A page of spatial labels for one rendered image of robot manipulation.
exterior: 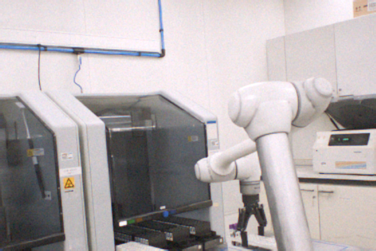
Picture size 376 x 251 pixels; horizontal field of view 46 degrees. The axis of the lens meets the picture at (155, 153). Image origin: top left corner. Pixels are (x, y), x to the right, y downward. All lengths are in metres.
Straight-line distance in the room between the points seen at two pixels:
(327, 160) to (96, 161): 2.48
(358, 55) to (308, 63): 0.48
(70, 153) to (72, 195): 0.18
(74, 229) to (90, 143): 0.37
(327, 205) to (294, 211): 2.73
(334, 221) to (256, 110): 2.78
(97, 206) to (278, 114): 0.95
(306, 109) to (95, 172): 0.95
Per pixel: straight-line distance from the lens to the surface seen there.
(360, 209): 3.93
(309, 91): 1.43
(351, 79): 4.20
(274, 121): 1.36
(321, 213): 4.10
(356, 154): 3.87
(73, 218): 1.92
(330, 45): 4.32
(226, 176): 1.86
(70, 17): 3.30
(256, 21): 4.65
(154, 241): 2.16
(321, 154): 4.03
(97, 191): 1.97
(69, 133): 1.90
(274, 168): 1.34
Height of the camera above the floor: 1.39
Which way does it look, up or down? 3 degrees down
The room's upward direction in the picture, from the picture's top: 4 degrees counter-clockwise
